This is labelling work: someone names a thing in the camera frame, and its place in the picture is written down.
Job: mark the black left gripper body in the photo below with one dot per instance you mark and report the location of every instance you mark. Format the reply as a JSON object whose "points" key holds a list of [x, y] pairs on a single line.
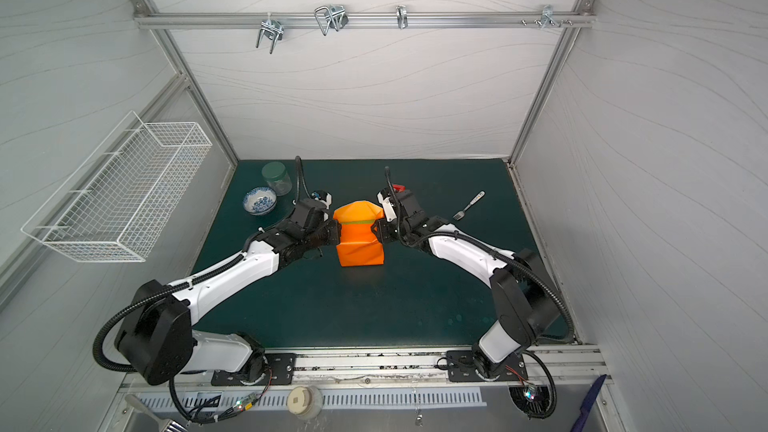
{"points": [[326, 234]]}

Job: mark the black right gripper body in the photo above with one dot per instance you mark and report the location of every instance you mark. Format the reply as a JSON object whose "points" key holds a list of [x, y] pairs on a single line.
{"points": [[387, 228]]}

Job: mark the orange wrapping paper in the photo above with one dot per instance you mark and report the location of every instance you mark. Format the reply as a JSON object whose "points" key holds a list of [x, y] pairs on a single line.
{"points": [[359, 246]]}

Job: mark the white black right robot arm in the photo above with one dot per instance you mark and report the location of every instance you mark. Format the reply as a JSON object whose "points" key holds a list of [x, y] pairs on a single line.
{"points": [[527, 304]]}

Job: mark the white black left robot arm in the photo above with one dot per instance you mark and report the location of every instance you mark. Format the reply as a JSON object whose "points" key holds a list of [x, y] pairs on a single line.
{"points": [[155, 336]]}

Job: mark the blue white ceramic bowl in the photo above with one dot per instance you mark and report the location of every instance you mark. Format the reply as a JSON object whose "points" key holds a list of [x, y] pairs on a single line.
{"points": [[260, 201]]}

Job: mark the green lidded glass jar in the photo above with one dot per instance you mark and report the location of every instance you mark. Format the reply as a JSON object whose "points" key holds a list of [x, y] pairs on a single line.
{"points": [[276, 176]]}

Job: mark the round white puck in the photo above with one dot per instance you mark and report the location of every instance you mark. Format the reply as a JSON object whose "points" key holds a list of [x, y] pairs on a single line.
{"points": [[305, 402]]}

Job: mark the metal u-bolt clamp left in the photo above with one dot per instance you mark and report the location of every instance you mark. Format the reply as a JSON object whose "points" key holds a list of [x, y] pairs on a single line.
{"points": [[271, 31]]}

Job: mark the metal u-bolt clamp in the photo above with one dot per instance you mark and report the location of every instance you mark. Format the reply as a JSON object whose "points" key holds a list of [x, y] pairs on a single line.
{"points": [[331, 17], [271, 31]]}

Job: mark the metal u-bolt clamp middle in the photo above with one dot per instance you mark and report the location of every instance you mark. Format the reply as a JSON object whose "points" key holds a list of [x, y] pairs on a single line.
{"points": [[331, 17]]}

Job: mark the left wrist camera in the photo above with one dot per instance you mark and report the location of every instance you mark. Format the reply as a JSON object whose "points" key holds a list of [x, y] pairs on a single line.
{"points": [[309, 213]]}

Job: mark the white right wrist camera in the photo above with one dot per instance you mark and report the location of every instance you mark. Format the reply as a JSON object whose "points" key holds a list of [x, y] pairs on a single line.
{"points": [[387, 205]]}

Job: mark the fork with white handle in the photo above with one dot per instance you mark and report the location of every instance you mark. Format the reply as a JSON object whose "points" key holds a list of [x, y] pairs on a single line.
{"points": [[461, 213]]}

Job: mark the white wire basket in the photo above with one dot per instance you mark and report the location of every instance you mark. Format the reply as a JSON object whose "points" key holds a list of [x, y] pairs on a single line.
{"points": [[115, 205]]}

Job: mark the metal ring clamp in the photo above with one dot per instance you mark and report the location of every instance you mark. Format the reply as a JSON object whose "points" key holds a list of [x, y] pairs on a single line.
{"points": [[401, 17]]}

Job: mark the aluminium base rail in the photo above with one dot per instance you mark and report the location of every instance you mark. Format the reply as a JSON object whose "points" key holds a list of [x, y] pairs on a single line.
{"points": [[423, 366]]}

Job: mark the blue handled tool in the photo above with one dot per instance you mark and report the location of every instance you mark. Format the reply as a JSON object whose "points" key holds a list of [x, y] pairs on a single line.
{"points": [[588, 403]]}

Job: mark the metal bracket clamp right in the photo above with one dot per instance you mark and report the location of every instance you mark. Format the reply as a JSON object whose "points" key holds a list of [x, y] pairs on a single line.
{"points": [[547, 19]]}

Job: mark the aluminium cross rail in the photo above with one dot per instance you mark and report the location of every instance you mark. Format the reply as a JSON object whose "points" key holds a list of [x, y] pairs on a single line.
{"points": [[357, 20]]}

